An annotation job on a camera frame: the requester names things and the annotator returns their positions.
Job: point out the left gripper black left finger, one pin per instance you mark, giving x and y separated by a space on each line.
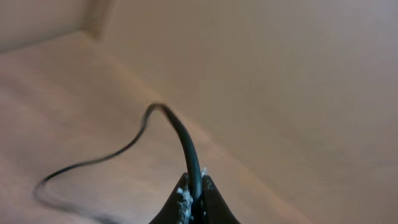
178 207

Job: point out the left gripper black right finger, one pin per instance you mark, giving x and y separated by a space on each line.
215 209

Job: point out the cardboard backdrop panel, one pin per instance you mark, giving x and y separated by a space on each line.
292 106

